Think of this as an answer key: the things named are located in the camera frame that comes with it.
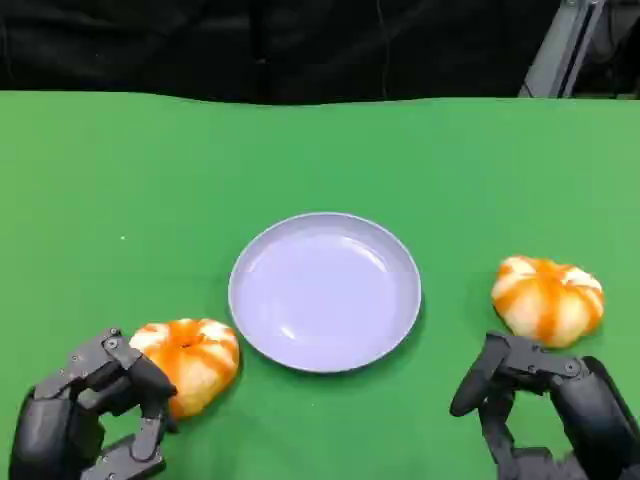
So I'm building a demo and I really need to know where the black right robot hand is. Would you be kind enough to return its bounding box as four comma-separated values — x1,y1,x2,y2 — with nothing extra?
448,330,640,480

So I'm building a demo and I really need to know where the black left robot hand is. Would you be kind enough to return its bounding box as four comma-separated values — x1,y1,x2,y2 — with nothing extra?
8,327,179,480

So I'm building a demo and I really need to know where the green table cloth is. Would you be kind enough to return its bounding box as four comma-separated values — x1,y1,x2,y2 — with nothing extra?
0,90,640,480

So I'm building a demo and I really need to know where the orange and white bread roll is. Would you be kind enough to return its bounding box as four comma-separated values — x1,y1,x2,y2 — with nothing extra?
490,255,606,349
128,317,241,420

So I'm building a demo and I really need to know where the grey metal stand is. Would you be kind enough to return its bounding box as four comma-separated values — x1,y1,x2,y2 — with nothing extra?
517,0,640,100

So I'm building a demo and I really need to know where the black backdrop curtain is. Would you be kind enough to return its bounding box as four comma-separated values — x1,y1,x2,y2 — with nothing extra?
0,0,559,105

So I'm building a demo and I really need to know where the lilac plate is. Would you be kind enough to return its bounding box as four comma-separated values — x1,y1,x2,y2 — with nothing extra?
228,211,423,375

